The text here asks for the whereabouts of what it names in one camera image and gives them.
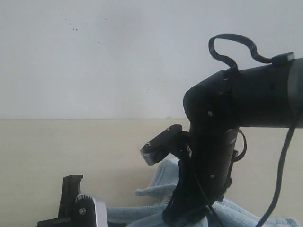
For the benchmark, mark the white barcode label tag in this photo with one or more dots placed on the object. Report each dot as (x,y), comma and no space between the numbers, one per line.
(166,199)

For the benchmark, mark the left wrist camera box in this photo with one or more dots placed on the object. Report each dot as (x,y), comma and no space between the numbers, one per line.
(89,212)

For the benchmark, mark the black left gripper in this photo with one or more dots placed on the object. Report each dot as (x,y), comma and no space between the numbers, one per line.
(70,190)

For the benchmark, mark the light blue fluffy towel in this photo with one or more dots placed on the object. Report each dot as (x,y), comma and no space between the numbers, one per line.
(164,182)

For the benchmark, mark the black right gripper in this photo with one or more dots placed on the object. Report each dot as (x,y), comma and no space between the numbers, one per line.
(205,164)

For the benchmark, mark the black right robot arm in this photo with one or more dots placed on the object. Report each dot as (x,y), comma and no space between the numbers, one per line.
(266,96)

